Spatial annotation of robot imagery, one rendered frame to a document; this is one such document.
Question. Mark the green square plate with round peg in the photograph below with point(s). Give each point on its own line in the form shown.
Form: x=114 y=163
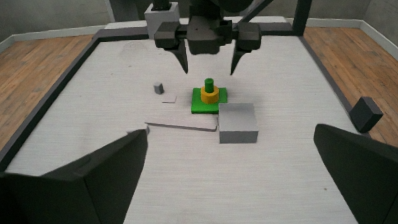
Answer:
x=200 y=107

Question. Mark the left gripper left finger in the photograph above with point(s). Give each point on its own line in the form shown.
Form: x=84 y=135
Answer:
x=95 y=189

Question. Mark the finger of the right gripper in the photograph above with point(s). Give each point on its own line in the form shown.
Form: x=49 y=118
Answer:
x=237 y=56
x=180 y=53

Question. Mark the yellow round nut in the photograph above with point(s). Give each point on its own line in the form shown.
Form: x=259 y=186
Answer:
x=210 y=98

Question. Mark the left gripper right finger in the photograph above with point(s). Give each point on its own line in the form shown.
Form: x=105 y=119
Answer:
x=364 y=170

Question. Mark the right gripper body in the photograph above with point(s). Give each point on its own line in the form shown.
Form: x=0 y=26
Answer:
x=248 y=34

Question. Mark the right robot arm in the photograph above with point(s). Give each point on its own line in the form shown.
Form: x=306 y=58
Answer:
x=207 y=32

